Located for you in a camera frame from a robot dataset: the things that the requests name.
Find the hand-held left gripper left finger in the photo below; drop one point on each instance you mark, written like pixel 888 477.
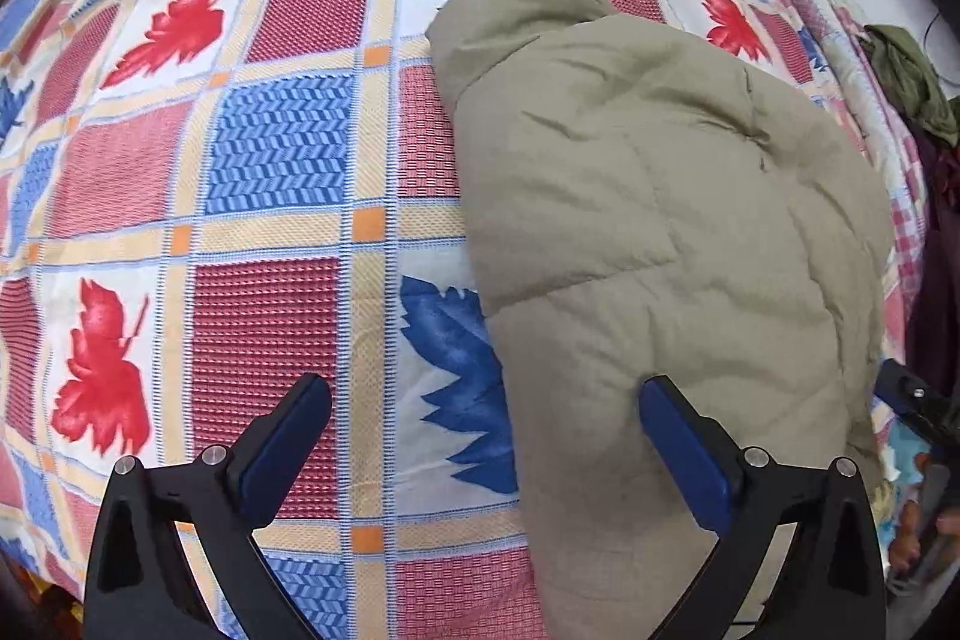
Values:
pixel 289 452

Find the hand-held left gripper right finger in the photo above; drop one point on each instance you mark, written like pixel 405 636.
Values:
pixel 679 452

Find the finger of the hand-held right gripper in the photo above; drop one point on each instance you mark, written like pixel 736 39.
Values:
pixel 911 396

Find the beige puffer jacket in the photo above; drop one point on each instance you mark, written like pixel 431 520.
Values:
pixel 660 197

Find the person's right hand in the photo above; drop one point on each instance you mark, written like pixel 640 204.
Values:
pixel 906 535

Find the dark maroon cloth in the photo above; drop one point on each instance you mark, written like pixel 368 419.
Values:
pixel 941 235

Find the leaf-print patchwork bedspread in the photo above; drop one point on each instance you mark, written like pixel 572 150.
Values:
pixel 262 160

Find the olive green cloth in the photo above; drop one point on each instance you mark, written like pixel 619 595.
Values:
pixel 911 78

